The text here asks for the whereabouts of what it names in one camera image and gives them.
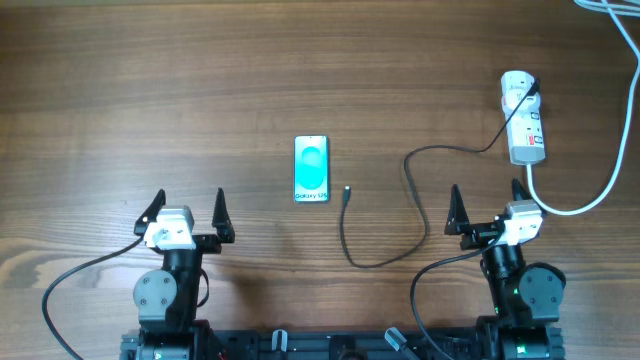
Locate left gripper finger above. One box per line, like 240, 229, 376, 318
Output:
212, 188, 235, 243
134, 189, 166, 236

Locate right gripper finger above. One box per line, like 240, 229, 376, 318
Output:
444, 184, 471, 235
510, 178, 547, 216

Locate turquoise screen smartphone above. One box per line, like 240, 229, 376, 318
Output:
293, 135, 330, 203

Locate black usb charging cable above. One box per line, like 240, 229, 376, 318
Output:
338, 76, 542, 270

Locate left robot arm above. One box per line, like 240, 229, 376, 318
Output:
119, 189, 235, 359

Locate white usb charger plug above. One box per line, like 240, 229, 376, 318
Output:
501, 88, 541, 117

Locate white power strip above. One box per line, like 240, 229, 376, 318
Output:
501, 70, 545, 166

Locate white power strip cord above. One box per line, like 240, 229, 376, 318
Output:
525, 0, 640, 217

